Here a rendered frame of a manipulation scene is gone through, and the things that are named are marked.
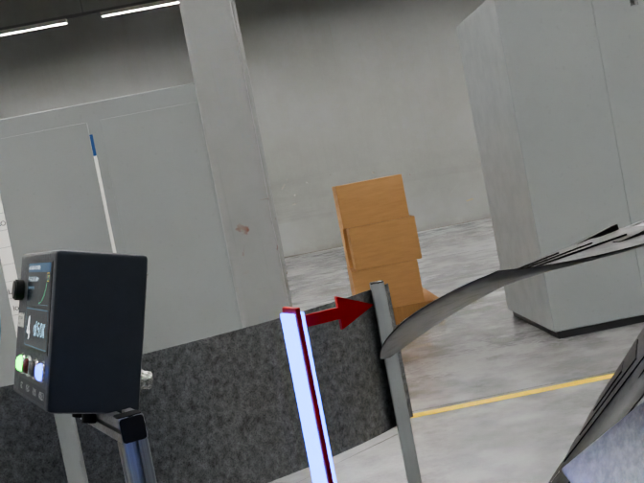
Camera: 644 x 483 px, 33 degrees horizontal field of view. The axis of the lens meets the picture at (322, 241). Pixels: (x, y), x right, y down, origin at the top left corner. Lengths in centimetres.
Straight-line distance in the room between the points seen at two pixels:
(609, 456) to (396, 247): 815
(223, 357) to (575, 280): 463
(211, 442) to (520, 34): 481
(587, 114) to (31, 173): 355
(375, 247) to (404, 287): 42
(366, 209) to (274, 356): 623
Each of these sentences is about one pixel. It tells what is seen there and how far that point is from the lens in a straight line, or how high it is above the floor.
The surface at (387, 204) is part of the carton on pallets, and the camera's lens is 901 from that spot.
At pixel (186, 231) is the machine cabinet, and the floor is 114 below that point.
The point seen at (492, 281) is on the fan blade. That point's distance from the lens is 74.
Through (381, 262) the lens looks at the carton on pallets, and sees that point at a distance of 903.
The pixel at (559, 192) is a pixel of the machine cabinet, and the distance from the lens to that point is 710.
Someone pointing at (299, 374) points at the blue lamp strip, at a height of 115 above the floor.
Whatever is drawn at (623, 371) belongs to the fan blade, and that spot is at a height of 104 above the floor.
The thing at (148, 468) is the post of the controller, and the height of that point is 99.
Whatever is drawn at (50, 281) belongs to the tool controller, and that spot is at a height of 122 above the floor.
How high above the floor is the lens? 127
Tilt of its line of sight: 3 degrees down
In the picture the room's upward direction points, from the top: 11 degrees counter-clockwise
